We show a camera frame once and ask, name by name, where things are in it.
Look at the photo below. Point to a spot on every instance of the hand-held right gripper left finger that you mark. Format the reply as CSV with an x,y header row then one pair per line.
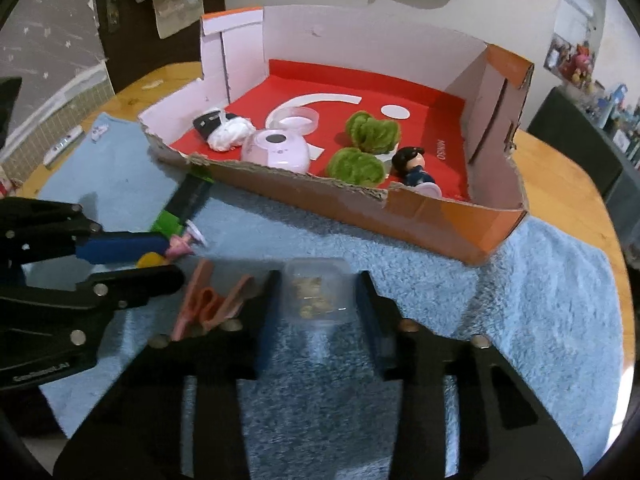
x,y
265,332

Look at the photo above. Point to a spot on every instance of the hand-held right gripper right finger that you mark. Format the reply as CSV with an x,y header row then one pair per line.
x,y
375,335

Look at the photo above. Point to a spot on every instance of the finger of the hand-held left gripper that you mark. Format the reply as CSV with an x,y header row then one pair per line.
x,y
125,249
140,282

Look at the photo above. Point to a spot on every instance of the small yellow piece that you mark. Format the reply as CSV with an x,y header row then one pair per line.
x,y
150,260

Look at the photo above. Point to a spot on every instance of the small pink toy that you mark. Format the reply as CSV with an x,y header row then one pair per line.
x,y
182,245

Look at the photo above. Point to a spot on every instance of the small clear plastic box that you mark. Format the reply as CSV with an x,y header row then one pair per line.
x,y
317,290

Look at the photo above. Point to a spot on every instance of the cardboard box with red inside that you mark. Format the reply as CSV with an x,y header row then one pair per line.
x,y
430,220

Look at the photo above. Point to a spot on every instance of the green fuzzy ball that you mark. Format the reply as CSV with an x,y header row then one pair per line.
x,y
372,132
355,167

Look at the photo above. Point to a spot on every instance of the pink round mini camera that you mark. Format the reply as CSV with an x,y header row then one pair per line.
x,y
280,152

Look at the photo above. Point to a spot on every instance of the round clear white container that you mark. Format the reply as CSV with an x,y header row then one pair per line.
x,y
297,121

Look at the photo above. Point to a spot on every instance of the orange hair clip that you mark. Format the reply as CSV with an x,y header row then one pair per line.
x,y
200,305

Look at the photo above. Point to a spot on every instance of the black and green packet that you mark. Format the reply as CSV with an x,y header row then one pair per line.
x,y
187,197

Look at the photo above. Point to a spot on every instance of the small white tag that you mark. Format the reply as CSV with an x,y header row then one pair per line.
x,y
100,131

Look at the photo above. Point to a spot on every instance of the white remote control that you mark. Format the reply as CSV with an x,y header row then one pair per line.
x,y
62,144

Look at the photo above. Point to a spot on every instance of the light blue towel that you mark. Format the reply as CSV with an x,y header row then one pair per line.
x,y
525,310

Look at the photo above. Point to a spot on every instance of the black and white rolled socks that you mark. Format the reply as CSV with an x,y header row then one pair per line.
x,y
227,132

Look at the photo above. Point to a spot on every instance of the dark-haired toy figurine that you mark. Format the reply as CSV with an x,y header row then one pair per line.
x,y
412,165

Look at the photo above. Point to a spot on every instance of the dark brown door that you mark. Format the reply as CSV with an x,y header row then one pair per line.
x,y
130,55

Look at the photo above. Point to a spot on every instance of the brown paper bag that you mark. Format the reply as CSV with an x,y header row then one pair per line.
x,y
177,15

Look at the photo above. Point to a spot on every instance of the table with dark cloth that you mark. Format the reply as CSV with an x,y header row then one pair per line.
x,y
570,130

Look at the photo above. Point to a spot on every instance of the row of small desk items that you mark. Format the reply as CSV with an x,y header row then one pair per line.
x,y
615,115

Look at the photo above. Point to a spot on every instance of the pink bunny plush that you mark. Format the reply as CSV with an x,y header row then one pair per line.
x,y
577,62

